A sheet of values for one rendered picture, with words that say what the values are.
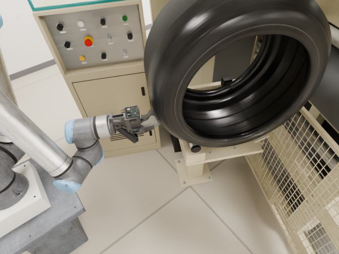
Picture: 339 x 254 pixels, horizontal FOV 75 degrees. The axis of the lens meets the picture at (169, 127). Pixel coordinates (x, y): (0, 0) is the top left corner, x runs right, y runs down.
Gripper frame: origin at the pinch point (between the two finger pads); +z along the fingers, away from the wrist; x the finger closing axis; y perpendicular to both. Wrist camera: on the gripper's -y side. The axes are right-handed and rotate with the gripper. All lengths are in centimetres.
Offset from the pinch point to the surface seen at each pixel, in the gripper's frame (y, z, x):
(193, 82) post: -4.9, 20.4, 28.3
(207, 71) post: 0.6, 27.2, 28.3
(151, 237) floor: -102, -17, -11
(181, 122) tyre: 11.0, 5.5, -12.9
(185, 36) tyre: 38.4, 7.5, -9.3
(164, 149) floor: -102, 4, 62
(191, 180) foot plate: -101, 21, 26
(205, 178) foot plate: -101, 32, 25
